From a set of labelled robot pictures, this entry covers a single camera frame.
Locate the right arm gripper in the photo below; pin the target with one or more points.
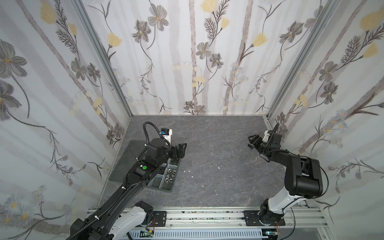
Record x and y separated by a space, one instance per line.
261 144

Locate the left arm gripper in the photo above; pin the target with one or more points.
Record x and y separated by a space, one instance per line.
181 151

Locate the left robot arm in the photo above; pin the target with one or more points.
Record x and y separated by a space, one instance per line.
126 186

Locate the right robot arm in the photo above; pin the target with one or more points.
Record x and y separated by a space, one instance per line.
303 177

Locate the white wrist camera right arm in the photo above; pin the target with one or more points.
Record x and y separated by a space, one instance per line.
266 136

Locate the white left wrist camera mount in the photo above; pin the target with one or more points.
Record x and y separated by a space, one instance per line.
167 133

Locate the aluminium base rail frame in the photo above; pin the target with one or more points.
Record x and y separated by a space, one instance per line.
232 223

